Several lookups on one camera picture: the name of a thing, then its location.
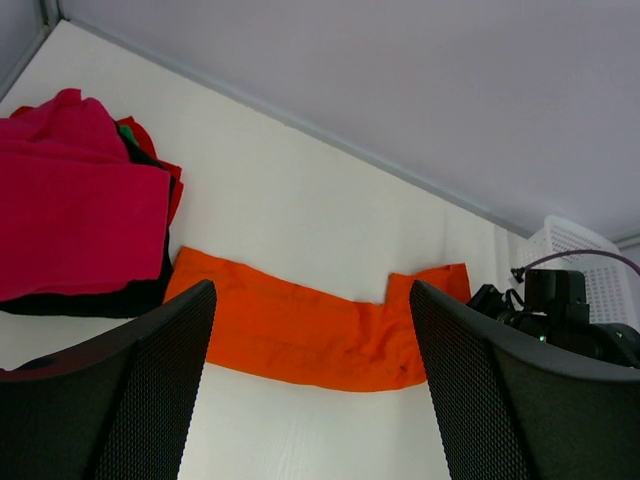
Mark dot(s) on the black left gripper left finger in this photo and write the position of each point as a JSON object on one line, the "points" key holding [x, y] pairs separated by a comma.
{"points": [[117, 406]]}

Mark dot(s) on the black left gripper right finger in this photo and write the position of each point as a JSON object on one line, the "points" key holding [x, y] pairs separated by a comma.
{"points": [[510, 406]]}

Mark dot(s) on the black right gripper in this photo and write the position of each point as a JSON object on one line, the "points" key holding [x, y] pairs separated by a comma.
{"points": [[554, 310]]}

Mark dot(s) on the orange t shirt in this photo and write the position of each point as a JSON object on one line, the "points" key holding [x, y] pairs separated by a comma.
{"points": [[268, 327]]}

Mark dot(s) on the white plastic basket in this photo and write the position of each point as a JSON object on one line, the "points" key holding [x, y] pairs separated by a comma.
{"points": [[611, 285]]}

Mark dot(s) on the black folded t shirt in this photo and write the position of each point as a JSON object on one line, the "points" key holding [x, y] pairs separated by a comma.
{"points": [[137, 297]]}

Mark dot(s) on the pink folded t shirt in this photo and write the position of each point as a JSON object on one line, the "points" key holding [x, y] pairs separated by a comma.
{"points": [[77, 214]]}

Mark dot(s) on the green folded garment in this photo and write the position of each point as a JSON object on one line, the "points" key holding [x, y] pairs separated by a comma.
{"points": [[127, 133]]}

